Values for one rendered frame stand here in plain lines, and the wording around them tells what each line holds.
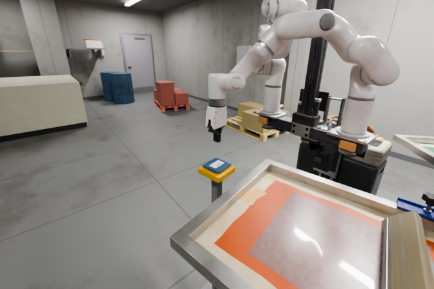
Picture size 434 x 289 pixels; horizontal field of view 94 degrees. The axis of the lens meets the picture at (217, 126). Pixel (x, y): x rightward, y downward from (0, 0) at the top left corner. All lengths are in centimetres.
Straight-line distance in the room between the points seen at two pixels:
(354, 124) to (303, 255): 58
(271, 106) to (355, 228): 70
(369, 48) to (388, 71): 11
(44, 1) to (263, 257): 742
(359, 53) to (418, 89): 304
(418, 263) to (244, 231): 40
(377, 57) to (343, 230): 58
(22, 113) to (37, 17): 322
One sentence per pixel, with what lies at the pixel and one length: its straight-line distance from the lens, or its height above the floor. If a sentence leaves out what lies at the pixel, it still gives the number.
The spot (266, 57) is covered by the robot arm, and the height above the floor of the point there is 145.
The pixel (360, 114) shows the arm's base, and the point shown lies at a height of 124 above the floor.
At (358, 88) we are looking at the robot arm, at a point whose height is 134.
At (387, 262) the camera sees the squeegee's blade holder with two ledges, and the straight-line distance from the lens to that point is 71.
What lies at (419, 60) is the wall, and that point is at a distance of 387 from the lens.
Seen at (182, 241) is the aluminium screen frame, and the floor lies 99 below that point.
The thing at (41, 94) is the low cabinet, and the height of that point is 76.
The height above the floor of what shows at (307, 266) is 96.
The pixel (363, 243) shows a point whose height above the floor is 96.
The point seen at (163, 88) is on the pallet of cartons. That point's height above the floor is 62.
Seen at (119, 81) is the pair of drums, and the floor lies 69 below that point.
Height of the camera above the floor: 146
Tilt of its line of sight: 20 degrees down
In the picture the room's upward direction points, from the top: straight up
